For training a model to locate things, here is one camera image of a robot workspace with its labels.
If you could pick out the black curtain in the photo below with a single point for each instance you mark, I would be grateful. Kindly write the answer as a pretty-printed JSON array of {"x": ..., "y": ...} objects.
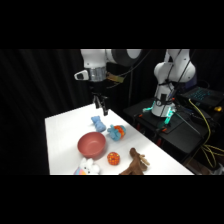
[{"x": 33, "y": 86}]

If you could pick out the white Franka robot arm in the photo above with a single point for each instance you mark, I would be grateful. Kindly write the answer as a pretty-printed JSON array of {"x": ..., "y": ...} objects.
[{"x": 96, "y": 58}]

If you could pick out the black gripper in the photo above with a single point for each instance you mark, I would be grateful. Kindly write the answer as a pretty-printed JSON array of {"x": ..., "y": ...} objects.
[{"x": 98, "y": 88}]

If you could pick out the teal and orange plush toy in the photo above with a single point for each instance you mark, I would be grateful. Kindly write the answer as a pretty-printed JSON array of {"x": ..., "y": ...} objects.
[{"x": 116, "y": 132}]

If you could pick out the white plush bunny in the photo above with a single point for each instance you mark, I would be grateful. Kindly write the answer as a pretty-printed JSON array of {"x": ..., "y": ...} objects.
[{"x": 88, "y": 166}]

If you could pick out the small yellow object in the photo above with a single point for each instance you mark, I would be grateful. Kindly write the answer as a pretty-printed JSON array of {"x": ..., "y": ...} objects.
[{"x": 217, "y": 108}]

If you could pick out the red orange patterned ball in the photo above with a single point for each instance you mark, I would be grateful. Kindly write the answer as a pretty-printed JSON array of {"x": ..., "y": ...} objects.
[{"x": 113, "y": 158}]

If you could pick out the brown plush moose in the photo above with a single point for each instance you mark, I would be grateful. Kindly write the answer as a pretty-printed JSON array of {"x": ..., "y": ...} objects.
[{"x": 136, "y": 164}]

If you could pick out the black robot stand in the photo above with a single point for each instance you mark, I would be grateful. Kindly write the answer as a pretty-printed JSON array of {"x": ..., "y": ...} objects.
[{"x": 186, "y": 133}]

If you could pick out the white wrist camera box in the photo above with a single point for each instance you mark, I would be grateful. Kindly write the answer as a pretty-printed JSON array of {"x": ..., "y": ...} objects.
[{"x": 81, "y": 75}]

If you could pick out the blue plush bone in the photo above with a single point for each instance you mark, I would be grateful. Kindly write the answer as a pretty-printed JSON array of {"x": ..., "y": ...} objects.
[{"x": 98, "y": 124}]

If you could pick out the black laptop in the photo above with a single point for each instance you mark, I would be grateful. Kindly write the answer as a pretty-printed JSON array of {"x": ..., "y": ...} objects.
[{"x": 203, "y": 95}]

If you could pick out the pink bowl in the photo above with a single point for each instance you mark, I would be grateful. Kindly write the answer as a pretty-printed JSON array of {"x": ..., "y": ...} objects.
[{"x": 91, "y": 144}]

